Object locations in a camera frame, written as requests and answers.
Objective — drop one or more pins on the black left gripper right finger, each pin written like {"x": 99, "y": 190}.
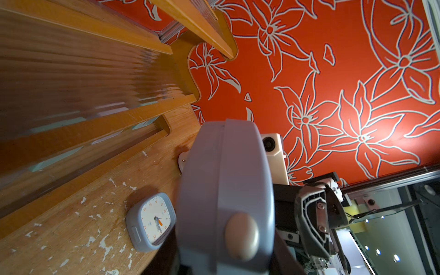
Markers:
{"x": 282, "y": 261}

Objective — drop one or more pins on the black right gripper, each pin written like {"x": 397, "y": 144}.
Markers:
{"x": 307, "y": 218}

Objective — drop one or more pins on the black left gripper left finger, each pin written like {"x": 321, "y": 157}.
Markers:
{"x": 166, "y": 261}

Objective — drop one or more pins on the blue rounded square clock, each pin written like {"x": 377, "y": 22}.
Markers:
{"x": 226, "y": 207}

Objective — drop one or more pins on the wooden two-tier shelf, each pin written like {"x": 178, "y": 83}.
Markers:
{"x": 76, "y": 80}

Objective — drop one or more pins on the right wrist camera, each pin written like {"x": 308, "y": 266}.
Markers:
{"x": 273, "y": 145}

